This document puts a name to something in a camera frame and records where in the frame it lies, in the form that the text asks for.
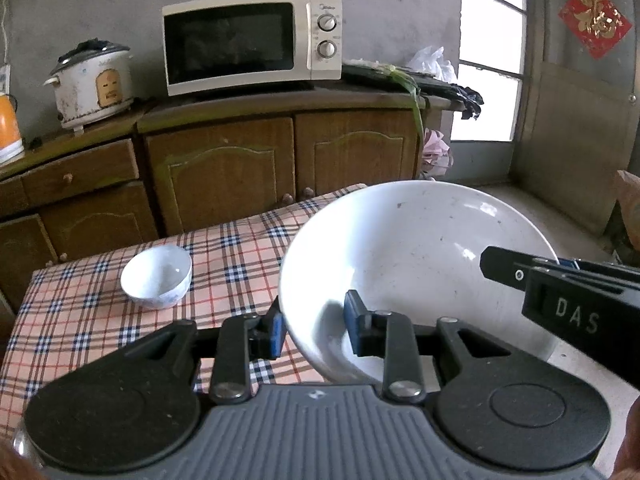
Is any white bowl with blue pattern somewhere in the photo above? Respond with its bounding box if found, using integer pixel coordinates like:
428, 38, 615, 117
120, 245, 193, 310

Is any red diamond paper decoration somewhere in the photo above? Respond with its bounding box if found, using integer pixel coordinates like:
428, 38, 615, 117
558, 0, 633, 60

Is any plaid tablecloth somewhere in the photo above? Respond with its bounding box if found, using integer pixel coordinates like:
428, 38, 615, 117
0, 183, 371, 441

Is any cream microwave oven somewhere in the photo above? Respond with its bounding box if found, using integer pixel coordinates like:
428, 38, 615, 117
161, 0, 343, 97

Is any plain white bowl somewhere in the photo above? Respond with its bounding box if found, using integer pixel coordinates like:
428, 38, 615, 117
278, 180, 561, 386

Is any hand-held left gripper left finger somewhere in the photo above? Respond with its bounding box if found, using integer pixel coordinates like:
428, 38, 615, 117
105, 302, 287, 404

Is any window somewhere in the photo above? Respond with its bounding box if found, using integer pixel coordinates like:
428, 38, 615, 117
452, 0, 528, 143

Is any long wooden cabinet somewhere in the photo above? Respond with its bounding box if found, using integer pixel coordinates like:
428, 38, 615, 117
0, 85, 466, 306

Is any white rice cooker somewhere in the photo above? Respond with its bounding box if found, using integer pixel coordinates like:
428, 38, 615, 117
43, 39, 135, 131

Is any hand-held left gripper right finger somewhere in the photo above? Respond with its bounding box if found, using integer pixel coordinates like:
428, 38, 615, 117
344, 290, 513, 404

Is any pink plastic bag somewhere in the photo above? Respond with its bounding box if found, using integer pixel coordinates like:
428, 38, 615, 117
421, 129, 454, 179

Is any white plastic bag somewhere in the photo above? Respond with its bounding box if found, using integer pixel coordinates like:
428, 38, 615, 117
406, 46, 457, 83

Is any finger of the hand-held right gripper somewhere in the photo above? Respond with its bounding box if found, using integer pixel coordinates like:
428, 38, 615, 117
480, 246, 562, 293

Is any orange electric kettle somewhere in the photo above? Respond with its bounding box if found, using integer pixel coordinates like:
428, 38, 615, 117
0, 94, 25, 166

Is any green onion leaf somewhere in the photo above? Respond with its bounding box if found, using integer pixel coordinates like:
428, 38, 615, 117
390, 66, 426, 131

